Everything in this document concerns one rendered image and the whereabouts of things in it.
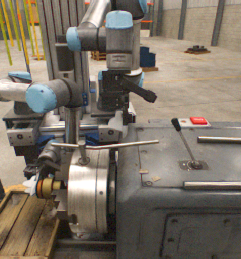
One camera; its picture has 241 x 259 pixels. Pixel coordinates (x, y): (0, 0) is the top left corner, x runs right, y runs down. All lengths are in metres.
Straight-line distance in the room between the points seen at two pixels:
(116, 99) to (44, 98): 0.34
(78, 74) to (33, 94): 0.57
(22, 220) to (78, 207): 0.42
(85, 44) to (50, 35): 0.68
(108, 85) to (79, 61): 0.78
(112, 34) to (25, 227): 0.82
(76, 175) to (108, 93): 0.28
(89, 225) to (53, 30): 1.08
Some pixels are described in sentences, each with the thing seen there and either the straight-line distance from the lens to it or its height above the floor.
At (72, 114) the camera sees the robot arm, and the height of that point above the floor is 1.25.
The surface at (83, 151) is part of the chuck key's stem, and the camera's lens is 0.69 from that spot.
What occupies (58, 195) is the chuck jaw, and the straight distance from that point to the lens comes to 0.82.
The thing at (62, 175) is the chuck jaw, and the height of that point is 1.13.
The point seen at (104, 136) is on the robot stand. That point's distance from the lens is 1.22.
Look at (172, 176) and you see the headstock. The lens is 0.64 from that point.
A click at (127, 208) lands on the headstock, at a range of 0.61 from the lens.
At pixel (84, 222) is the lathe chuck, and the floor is 1.08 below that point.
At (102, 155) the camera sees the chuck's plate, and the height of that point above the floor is 1.24.
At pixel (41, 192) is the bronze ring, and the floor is 1.08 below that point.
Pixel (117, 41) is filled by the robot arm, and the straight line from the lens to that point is 0.64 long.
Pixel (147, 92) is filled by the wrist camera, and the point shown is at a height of 1.46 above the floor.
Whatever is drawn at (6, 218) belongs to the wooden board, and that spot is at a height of 0.88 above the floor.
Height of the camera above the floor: 1.65
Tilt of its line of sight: 28 degrees down
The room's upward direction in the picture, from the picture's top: straight up
